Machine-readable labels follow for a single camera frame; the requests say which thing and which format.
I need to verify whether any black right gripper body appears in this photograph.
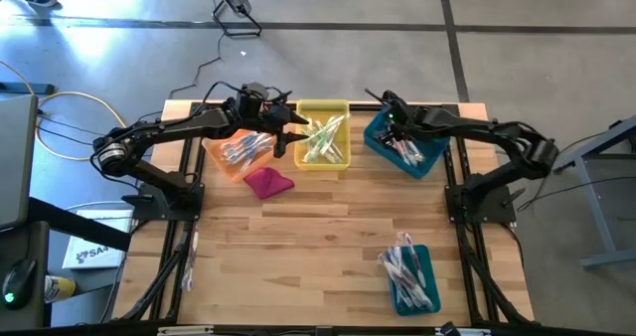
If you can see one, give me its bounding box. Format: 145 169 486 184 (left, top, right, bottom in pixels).
382 94 423 133

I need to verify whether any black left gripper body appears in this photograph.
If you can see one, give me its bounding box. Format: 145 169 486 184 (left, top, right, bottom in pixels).
229 94 287 141

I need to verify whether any green toothbrush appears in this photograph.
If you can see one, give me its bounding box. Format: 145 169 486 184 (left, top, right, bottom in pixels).
297 114 348 148
306 131 344 165
320 129 347 165
300 126 319 164
312 117 339 143
305 117 347 163
303 131 327 165
317 120 345 159

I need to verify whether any purple toothbrush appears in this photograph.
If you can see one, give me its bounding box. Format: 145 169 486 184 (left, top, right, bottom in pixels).
181 231 200 292
380 255 423 307
395 258 434 311
378 251 413 308
391 246 406 302

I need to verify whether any pile of toothbrushes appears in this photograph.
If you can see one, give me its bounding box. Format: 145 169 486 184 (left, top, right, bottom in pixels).
385 250 419 300

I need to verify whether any magenta folded cloth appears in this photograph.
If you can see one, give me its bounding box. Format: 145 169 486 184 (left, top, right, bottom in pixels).
242 165 295 201

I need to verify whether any yellow plastic bin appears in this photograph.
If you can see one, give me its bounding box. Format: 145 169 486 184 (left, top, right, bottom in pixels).
294 98 352 172

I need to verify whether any large blue plastic bin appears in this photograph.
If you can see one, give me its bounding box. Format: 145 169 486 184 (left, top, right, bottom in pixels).
363 104 451 180

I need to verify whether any orange plastic bin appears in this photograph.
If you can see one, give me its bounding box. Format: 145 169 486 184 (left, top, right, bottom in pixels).
201 126 279 183

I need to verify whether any small blue plastic bin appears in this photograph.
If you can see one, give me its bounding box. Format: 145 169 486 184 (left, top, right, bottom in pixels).
385 244 442 317

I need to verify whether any white printed box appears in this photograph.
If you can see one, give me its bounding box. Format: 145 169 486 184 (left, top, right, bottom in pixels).
61 210 134 271

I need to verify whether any blue-grey metal table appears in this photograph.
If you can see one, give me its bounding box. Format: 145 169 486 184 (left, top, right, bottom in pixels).
554 114 636 269

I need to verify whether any black side desk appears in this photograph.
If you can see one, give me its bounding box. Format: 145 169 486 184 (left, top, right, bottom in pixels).
0 220 51 333

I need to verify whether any yellow can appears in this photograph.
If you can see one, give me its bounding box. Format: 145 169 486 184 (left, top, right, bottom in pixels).
44 274 78 304

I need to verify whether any black computer mouse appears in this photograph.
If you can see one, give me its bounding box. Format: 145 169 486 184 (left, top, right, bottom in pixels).
1 257 38 311

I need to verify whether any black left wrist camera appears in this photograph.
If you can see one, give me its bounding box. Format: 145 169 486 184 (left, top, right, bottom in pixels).
240 81 270 103

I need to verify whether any black floor cable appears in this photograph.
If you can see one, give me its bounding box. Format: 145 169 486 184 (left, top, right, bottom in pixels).
168 31 225 101

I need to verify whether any yellow floor cable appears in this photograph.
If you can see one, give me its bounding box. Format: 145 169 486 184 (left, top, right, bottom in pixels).
0 60 128 162

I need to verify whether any white frame bracket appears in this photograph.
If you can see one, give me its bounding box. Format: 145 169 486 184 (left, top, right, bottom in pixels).
435 327 494 336
157 325 216 336

